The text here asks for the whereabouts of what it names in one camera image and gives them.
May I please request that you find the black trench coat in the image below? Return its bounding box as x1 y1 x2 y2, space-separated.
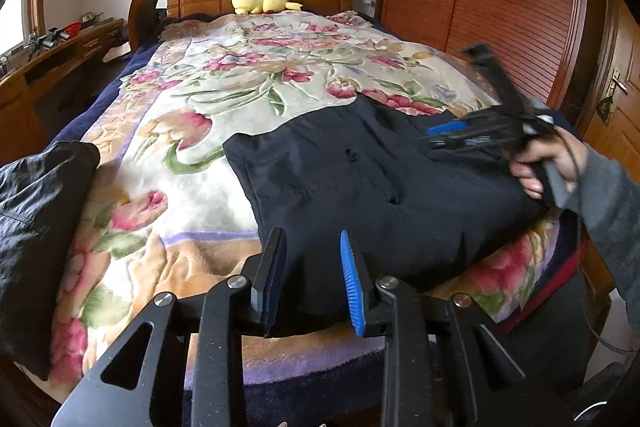
224 95 547 336

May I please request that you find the grey sleeved right forearm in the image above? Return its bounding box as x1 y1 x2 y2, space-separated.
566 150 639 329

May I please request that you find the right hand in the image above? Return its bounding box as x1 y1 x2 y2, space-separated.
509 127 588 199

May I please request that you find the floral bed quilt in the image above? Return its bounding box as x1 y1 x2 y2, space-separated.
44 10 566 398

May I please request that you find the dark folded garment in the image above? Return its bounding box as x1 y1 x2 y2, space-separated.
1 141 100 379

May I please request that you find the yellow plush toy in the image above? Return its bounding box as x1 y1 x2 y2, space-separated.
230 0 303 15

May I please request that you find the wooden desk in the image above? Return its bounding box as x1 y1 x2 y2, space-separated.
0 18 124 165

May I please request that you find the wooden chair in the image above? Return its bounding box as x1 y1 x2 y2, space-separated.
127 0 160 53

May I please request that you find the window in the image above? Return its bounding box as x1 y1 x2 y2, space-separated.
1 0 46 54

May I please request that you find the wooden door with handle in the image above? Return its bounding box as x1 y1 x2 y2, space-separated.
578 0 639 179

